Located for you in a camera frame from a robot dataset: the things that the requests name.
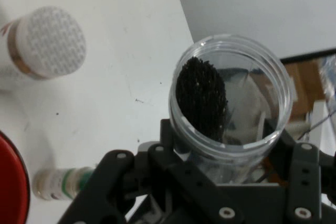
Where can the red bowl with black rim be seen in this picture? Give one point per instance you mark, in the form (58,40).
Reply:
(10,182)

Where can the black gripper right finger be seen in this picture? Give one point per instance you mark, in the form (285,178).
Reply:
(304,176)

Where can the brown cardboard box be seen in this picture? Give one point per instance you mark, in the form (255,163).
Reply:
(304,82)

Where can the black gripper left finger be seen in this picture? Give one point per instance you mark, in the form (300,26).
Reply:
(162,182)

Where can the white-lidded jar of brown snacks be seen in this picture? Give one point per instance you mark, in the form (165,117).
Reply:
(52,43)

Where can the clear jar of black seeds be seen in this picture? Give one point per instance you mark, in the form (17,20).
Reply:
(252,90)

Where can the green-capped spice bottle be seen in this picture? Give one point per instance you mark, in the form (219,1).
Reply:
(57,182)

